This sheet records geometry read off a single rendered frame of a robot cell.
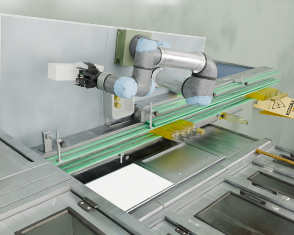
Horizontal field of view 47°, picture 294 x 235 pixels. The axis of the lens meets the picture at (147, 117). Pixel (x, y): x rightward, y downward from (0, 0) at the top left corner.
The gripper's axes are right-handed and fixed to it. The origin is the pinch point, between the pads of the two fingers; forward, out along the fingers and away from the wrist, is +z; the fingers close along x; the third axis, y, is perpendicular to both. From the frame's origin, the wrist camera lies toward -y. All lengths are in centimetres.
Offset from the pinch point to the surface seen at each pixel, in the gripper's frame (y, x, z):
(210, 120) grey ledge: -144, 41, 20
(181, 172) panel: -64, 54, -17
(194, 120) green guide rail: -114, 37, 15
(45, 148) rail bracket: 0.1, 42.5, 22.4
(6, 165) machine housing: 32.5, 34.1, -5.5
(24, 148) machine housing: 22.3, 31.5, 0.8
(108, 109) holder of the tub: -44, 27, 28
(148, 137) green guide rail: -68, 44, 16
